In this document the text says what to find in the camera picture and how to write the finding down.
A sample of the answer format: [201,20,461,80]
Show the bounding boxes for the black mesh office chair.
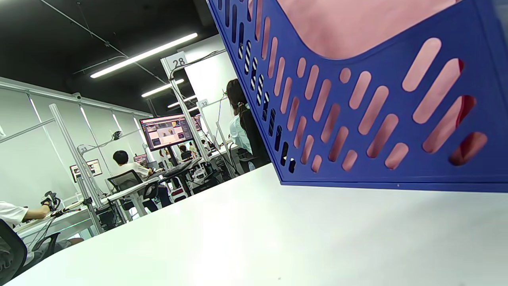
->
[106,170,159,213]
[0,218,61,283]
[238,108,271,170]

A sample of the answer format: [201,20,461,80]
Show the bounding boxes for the black keyboard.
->
[163,158,201,178]

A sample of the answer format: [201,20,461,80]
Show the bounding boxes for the black computer monitor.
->
[139,114,195,152]

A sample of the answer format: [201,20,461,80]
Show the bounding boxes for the ceiling light strips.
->
[89,33,199,110]

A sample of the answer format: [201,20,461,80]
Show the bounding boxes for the blue plastic file holder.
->
[206,0,508,193]

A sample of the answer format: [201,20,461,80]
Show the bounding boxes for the aluminium frame rig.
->
[160,48,241,175]

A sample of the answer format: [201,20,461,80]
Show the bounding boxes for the white wall notice board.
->
[69,159,103,183]

